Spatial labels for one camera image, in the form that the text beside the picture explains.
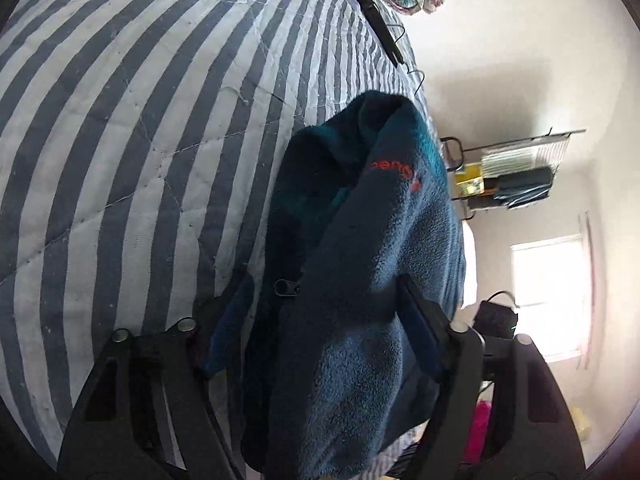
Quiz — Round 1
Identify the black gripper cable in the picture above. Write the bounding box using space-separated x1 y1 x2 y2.
479 288 522 311

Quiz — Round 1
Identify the yellow box on rack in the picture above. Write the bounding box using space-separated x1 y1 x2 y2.
454 162 485 196

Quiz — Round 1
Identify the bright window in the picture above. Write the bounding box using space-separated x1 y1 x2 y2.
511 234 592 363

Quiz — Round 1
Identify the black ring light cable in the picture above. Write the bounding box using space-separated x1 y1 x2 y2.
384 23 428 97

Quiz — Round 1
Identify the striped blue white bedspread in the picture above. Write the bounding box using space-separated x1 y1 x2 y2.
1 0 426 464

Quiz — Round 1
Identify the black wire clothes rack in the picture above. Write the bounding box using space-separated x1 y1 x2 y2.
440 129 585 221

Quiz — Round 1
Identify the dark green hanging cloth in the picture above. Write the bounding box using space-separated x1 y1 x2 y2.
495 167 554 208

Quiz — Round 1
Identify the teal plaid fleece jacket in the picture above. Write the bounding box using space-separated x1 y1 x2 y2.
203 91 465 479

